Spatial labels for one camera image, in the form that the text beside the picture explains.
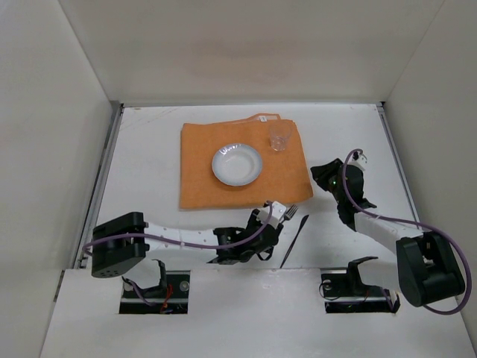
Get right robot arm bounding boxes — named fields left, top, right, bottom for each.
left=310, top=153, right=472, bottom=315

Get orange cloth napkin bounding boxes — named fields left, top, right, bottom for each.
left=180, top=113, right=313, bottom=210

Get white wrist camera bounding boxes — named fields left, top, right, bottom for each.
left=257, top=201, right=287, bottom=228
left=350, top=150, right=368, bottom=172

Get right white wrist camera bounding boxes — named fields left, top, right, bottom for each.
left=350, top=150, right=368, bottom=172

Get white plate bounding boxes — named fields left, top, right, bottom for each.
left=212, top=143, right=262, bottom=186

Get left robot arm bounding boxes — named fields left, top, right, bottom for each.
left=83, top=201, right=285, bottom=298

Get black fork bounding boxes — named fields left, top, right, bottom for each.
left=281, top=204, right=298, bottom=223

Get black knife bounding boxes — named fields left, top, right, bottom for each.
left=279, top=214, right=309, bottom=269

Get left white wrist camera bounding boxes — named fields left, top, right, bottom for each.
left=257, top=201, right=287, bottom=228

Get clear drinking glass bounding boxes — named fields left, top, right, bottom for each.
left=269, top=119, right=292, bottom=151

